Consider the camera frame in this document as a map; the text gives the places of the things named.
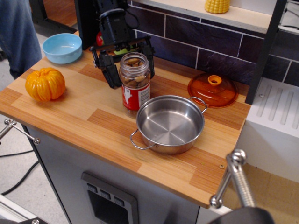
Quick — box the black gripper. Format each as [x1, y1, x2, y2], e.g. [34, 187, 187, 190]
[90, 8, 155, 89]

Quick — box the almond jar with red label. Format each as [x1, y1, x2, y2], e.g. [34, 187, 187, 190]
[119, 52, 150, 118]

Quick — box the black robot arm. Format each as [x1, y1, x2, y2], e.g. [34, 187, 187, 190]
[90, 0, 155, 89]

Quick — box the stainless steel pot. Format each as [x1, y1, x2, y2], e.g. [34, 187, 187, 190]
[130, 95, 207, 155]

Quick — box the orange transparent pot lid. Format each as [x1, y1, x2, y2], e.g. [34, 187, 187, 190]
[188, 73, 239, 108]

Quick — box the green toy pear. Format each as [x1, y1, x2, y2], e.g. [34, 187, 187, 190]
[113, 45, 138, 55]

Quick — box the light blue bowl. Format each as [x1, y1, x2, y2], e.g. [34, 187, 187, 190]
[42, 33, 82, 64]

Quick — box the orange toy pumpkin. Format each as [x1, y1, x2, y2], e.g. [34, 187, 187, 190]
[25, 67, 66, 102]

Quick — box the yellow toy corn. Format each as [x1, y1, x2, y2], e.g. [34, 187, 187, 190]
[204, 0, 230, 14]

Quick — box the person in blue jeans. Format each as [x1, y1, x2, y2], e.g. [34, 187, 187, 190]
[0, 0, 42, 79]

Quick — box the light wooden shelf board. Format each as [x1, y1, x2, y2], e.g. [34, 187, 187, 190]
[136, 0, 271, 34]

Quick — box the metal clamp screw left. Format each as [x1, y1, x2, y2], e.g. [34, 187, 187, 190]
[0, 119, 40, 145]

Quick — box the grey oven control panel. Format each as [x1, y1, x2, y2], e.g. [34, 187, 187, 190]
[81, 172, 139, 224]

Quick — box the black floor cable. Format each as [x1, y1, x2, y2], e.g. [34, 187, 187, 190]
[0, 150, 40, 196]

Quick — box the black shelf post right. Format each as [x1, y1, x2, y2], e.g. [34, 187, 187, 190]
[245, 0, 287, 105]

